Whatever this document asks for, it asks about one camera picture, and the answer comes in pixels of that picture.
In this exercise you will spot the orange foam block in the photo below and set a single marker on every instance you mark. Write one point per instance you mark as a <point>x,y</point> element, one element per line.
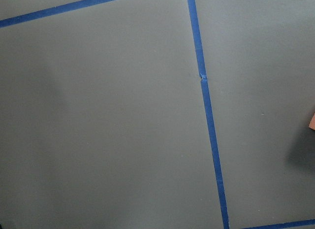
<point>312,123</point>

